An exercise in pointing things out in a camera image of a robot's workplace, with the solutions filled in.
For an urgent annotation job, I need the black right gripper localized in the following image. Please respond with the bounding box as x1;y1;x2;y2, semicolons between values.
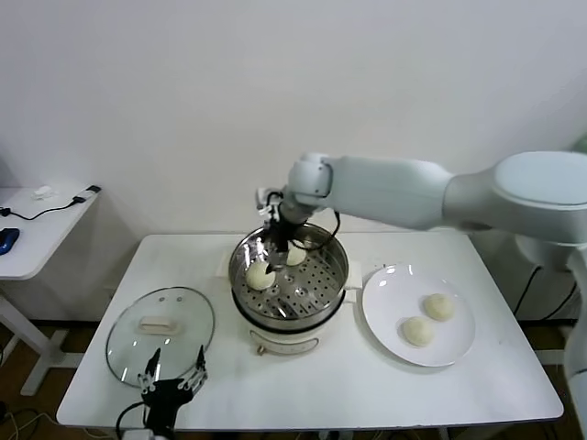
268;214;294;275

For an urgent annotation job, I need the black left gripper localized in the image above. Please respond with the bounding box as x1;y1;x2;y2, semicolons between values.
138;346;209;436

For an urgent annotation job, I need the glass lid with cream handle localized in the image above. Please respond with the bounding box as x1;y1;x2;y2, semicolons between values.
105;286;216;390

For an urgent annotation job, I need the steel steamer pot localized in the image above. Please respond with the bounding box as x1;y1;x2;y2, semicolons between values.
215;221;363;329

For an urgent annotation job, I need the white round plate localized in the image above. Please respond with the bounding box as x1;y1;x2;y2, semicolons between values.
360;263;477;368

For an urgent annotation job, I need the white side desk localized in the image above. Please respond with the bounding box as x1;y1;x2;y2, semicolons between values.
0;185;100;398

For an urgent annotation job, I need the blue computer mouse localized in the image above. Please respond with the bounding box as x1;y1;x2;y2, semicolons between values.
0;227;20;256

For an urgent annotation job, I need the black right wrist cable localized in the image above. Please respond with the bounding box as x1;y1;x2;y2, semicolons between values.
293;210;343;251

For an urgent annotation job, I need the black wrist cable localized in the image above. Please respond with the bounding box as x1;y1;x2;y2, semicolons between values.
293;210;343;251
114;401;148;440

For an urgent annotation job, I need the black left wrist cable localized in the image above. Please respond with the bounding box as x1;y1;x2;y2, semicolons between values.
114;401;148;440

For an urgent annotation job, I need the black desk cable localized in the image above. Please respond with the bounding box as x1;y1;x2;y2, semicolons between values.
0;185;101;222

